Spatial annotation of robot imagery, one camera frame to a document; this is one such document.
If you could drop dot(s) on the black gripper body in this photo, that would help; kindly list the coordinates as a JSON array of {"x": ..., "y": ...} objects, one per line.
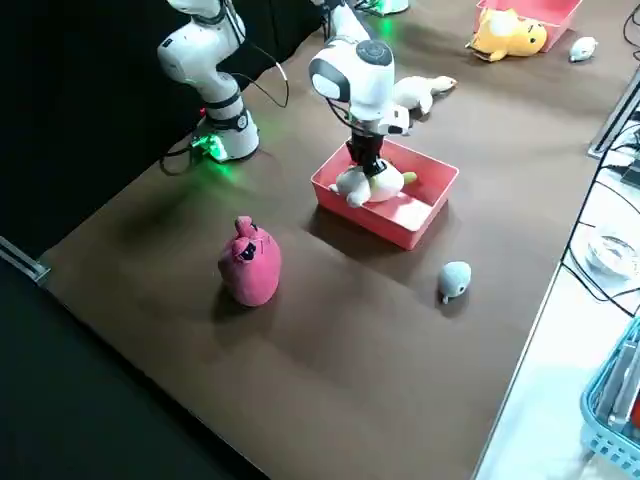
[{"x": 369, "y": 142}]

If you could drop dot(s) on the white doll with green scarf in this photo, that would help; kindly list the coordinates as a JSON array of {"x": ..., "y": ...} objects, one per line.
[{"x": 385, "y": 189}]

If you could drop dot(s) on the yellow doll with brown patches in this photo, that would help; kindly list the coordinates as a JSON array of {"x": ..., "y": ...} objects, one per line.
[{"x": 500, "y": 35}]

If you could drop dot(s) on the yellow green-eyed dragon doll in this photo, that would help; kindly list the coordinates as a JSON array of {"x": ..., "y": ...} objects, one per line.
[{"x": 535, "y": 35}]

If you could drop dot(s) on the pink plastic box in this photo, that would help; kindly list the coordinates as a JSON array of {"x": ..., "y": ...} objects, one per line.
[
  {"x": 400, "y": 220},
  {"x": 555, "y": 20}
]

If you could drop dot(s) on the white goose plush doll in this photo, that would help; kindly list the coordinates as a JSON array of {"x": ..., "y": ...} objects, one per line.
[{"x": 417, "y": 90}]

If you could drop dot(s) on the small pale grey plush doll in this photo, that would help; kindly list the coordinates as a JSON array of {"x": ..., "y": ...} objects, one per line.
[
  {"x": 582, "y": 48},
  {"x": 455, "y": 277}
]

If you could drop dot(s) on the pink plush doll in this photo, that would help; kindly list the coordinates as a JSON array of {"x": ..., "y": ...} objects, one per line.
[{"x": 252, "y": 270}]

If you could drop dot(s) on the clear glass bowl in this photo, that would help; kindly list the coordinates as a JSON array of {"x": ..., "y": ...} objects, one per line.
[{"x": 610, "y": 255}]

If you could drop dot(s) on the blue plastic basket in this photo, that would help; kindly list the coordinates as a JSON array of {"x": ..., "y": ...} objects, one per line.
[{"x": 607, "y": 440}]

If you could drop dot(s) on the aluminium frame post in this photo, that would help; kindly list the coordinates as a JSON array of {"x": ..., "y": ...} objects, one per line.
[{"x": 617, "y": 110}]

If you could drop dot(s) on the aluminium frame strut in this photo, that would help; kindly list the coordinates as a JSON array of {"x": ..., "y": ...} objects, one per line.
[{"x": 22, "y": 260}]

